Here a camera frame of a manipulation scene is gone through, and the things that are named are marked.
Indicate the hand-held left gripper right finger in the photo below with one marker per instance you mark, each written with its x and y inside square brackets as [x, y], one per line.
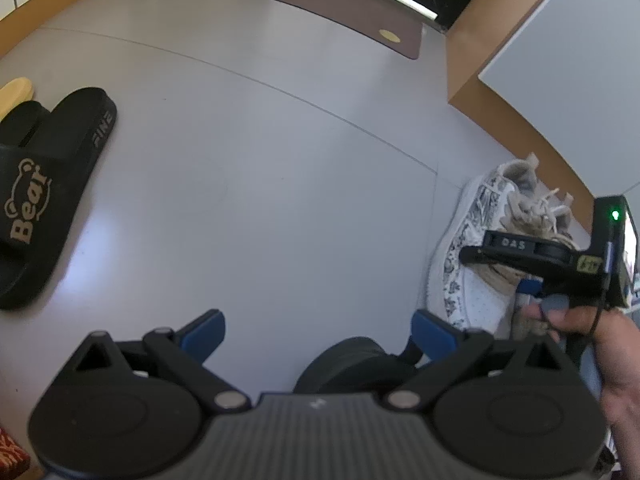
[432, 335]

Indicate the black slide slipper tan print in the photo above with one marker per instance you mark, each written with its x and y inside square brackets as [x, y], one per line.
[45, 200]
[25, 125]

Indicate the person's right hand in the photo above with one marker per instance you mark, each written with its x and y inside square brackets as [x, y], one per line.
[615, 355]

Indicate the person's right forearm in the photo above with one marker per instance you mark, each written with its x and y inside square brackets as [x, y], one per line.
[625, 425]

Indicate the brown door mat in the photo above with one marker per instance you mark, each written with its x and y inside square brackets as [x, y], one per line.
[325, 0]

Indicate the white sneaker beige laces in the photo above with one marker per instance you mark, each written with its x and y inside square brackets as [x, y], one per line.
[480, 300]

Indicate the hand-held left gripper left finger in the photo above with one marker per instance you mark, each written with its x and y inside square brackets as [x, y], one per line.
[202, 335]

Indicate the red patterned cloth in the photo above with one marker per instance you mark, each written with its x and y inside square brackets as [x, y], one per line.
[10, 452]

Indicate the pale yellow slipper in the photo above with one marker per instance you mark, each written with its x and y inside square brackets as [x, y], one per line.
[15, 92]

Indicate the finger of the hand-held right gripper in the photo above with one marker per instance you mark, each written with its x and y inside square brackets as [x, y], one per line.
[475, 256]
[529, 289]

